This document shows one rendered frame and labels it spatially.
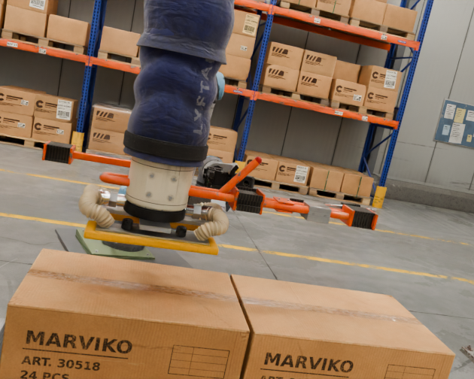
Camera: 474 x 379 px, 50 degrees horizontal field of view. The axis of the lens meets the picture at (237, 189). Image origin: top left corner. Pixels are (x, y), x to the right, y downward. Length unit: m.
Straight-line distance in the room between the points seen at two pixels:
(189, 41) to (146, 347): 0.77
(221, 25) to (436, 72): 10.30
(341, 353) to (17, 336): 0.83
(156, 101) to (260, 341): 0.68
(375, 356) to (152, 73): 0.96
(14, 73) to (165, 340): 8.99
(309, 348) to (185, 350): 0.33
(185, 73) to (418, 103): 10.19
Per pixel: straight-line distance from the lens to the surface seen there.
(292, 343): 1.41
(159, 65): 1.28
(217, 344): 1.37
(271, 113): 10.17
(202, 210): 1.42
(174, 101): 1.28
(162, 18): 1.29
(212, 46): 1.30
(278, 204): 1.44
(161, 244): 1.30
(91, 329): 1.34
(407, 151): 11.35
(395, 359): 1.55
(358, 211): 1.52
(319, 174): 9.26
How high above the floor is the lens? 1.54
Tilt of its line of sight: 11 degrees down
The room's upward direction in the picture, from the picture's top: 12 degrees clockwise
